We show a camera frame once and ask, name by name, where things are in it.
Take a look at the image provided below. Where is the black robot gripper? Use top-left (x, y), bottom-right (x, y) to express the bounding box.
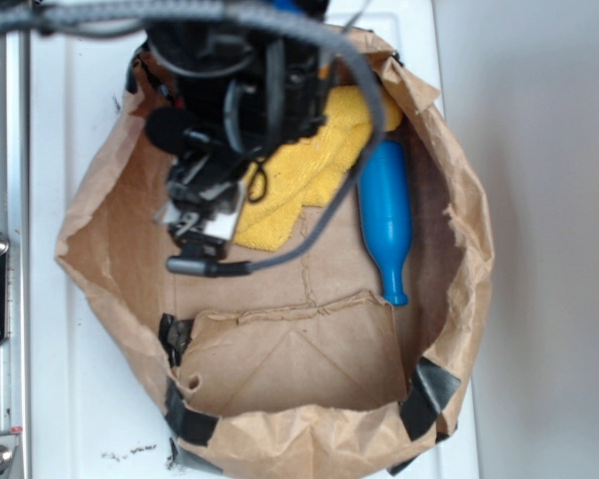
top-left (147, 21), bottom-right (332, 257)

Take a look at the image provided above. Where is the yellow cloth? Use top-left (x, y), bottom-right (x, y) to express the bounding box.
top-left (232, 85), bottom-right (404, 251)

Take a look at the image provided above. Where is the black foam microphone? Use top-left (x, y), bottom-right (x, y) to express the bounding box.
top-left (145, 107), bottom-right (197, 156)

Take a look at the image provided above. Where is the black tape top left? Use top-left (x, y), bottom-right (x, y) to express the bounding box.
top-left (125, 41), bottom-right (152, 94)

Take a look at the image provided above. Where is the black tape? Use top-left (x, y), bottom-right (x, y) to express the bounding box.
top-left (125, 41), bottom-right (152, 94)
top-left (158, 313), bottom-right (224, 476)
top-left (386, 356), bottom-right (463, 476)

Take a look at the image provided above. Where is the blue plastic bottle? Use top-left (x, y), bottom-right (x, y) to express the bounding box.
top-left (358, 141), bottom-right (413, 306)

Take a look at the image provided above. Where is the brown paper bag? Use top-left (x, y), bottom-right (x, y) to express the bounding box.
top-left (56, 29), bottom-right (494, 478)

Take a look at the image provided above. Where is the black tape bottom left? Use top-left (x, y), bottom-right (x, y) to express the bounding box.
top-left (158, 313), bottom-right (224, 476)

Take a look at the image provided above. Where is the black tape bottom right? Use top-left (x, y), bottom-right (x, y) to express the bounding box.
top-left (386, 356), bottom-right (463, 476)

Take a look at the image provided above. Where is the white plastic tray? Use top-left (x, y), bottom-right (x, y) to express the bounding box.
top-left (28, 0), bottom-right (482, 479)

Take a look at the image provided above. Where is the aluminium frame rail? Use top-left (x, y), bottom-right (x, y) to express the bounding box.
top-left (0, 33), bottom-right (32, 478)

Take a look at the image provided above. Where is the grey braided cable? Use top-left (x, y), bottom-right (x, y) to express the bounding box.
top-left (0, 0), bottom-right (386, 278)

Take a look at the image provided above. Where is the silver corner bracket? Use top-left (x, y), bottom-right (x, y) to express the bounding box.
top-left (0, 434), bottom-right (23, 479)

